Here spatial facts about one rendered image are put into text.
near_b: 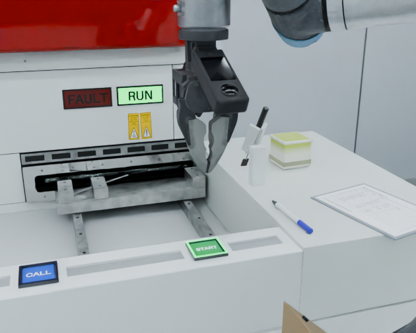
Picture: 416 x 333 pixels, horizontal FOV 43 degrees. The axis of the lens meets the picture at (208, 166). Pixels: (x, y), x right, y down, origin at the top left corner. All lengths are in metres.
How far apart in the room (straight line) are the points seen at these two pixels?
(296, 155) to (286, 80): 1.96
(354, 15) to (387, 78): 2.73
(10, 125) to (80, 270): 0.59
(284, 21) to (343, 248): 0.38
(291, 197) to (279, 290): 0.24
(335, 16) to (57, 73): 0.74
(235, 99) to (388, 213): 0.45
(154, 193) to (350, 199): 0.49
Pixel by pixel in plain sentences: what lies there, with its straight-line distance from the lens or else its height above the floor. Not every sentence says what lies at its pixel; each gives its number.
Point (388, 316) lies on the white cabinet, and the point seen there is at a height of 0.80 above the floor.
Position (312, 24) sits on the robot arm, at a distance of 0.79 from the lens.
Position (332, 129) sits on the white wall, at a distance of 3.37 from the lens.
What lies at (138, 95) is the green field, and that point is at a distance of 1.35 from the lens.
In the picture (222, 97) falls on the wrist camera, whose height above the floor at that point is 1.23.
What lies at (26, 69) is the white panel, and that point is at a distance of 1.32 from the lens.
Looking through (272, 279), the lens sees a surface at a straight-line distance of 0.88.
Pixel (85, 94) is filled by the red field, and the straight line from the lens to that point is 1.33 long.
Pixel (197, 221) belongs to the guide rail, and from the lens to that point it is 1.21.
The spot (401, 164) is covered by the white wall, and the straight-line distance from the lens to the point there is 3.76.
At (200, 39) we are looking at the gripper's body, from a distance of 0.74.
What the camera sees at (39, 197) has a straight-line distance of 1.39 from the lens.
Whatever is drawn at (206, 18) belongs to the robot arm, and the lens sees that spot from 0.73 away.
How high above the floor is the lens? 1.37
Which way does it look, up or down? 20 degrees down
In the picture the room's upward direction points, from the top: straight up
